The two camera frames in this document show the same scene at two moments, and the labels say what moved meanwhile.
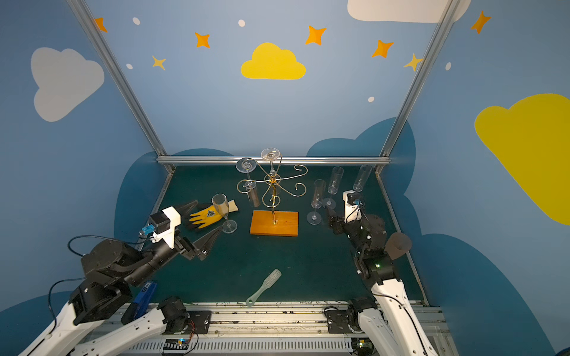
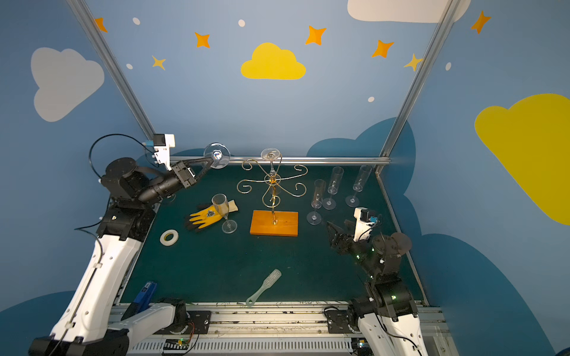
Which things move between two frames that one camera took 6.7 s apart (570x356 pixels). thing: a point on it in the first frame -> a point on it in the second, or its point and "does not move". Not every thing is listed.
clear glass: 247,165 -> 220,153
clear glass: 337,175 does not move
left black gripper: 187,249 -> 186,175
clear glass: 220,204 does not move
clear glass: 361,178 does not move
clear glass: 315,217 does not move
